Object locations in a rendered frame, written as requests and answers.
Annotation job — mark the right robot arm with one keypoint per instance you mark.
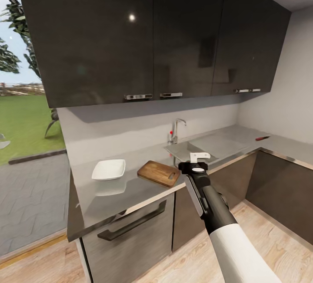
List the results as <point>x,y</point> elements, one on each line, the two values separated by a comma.
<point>238,259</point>

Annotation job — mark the cabinet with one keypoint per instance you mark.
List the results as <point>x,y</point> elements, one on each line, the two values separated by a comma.
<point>96,52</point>
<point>250,41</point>

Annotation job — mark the drop in sink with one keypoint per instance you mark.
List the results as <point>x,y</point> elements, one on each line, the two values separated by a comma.
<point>217,146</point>

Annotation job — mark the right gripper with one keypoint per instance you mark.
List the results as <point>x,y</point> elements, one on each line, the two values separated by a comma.
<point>185,166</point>

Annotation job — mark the dishwasher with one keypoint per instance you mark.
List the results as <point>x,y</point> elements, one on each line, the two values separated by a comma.
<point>124,249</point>

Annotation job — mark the fixed window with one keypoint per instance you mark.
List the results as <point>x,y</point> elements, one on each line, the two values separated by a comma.
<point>34,164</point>

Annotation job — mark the cutting board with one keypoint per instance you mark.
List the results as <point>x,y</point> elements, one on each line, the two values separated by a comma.
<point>159,173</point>

